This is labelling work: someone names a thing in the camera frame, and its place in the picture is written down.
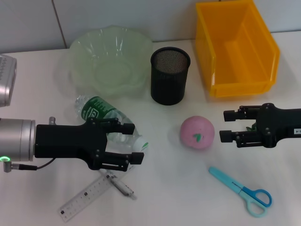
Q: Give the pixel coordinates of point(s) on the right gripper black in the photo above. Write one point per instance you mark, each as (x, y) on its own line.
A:
(279, 124)

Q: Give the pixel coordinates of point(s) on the water bottle green label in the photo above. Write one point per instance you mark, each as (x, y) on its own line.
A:
(94, 108)

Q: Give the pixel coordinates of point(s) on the black mesh pen holder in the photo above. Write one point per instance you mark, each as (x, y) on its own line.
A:
(168, 87)

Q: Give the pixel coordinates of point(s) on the pink toy peach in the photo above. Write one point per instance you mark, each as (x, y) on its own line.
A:
(195, 127)

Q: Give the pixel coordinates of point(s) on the yellow plastic bin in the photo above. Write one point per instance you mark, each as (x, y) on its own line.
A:
(237, 58)

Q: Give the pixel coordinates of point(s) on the green translucent fruit bowl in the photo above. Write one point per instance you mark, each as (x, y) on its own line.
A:
(110, 58)

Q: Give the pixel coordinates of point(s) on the transparent plastic ruler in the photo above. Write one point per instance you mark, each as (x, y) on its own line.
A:
(82, 195)

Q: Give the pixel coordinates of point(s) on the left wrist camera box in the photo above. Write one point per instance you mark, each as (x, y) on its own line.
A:
(5, 82)

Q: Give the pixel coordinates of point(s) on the grey pen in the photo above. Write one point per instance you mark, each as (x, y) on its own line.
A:
(122, 188)

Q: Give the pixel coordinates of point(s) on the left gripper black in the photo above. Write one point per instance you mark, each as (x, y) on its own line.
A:
(70, 141)

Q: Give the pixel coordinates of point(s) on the light blue scissors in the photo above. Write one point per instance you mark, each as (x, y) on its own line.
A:
(223, 177)

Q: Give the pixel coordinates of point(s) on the green plastic wrapper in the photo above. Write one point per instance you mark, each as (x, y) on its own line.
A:
(252, 127)

